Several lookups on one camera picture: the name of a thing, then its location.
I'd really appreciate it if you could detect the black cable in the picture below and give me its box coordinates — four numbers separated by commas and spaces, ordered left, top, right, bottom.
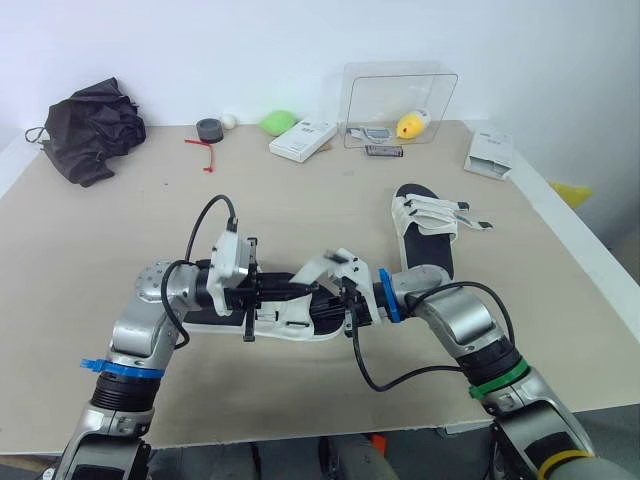
348, 281, 517, 393
160, 194, 240, 351

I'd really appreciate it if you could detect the red cable tie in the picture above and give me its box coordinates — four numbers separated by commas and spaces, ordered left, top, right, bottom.
183, 138, 218, 174

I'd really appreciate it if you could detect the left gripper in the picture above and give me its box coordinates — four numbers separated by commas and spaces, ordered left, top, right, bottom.
223, 236, 321, 344

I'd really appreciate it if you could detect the white sandal with black insole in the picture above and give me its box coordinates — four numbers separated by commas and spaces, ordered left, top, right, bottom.
181, 246, 362, 344
389, 183, 496, 279

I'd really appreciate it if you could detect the green plush toy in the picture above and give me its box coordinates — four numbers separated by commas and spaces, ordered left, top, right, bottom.
256, 109, 300, 138

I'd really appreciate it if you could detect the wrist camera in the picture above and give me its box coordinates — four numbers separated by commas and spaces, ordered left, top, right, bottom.
206, 231, 251, 317
324, 247, 382, 329

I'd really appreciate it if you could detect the yellow bag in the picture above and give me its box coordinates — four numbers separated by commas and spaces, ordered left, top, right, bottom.
548, 180, 593, 209

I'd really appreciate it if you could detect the flat white cardboard box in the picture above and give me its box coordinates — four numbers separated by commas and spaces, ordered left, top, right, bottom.
268, 115, 339, 163

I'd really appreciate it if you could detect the black folded umbrella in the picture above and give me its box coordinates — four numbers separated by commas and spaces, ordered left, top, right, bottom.
24, 76, 148, 189

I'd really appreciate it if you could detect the yellow toy duck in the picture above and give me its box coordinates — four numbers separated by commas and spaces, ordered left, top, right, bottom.
395, 108, 433, 142

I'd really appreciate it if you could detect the robot body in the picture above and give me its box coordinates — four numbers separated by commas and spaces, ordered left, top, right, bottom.
317, 432, 406, 480

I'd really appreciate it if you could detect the grey tape roll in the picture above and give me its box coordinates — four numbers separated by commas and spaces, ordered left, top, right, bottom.
195, 117, 225, 144

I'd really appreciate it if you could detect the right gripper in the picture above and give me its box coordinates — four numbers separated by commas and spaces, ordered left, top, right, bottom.
310, 276, 365, 339

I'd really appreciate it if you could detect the open white cardboard box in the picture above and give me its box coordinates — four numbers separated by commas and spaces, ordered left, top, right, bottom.
462, 128, 516, 182

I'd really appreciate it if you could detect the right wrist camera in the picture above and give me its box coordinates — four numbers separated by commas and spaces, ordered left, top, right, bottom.
324, 247, 382, 329

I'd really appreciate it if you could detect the clear plastic box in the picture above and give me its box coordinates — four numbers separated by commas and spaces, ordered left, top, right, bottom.
341, 60, 460, 152

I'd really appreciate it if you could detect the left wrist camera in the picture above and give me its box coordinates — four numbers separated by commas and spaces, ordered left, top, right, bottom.
206, 231, 251, 317

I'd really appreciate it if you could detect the small white and grey pack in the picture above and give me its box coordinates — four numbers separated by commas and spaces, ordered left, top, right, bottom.
346, 125, 392, 145

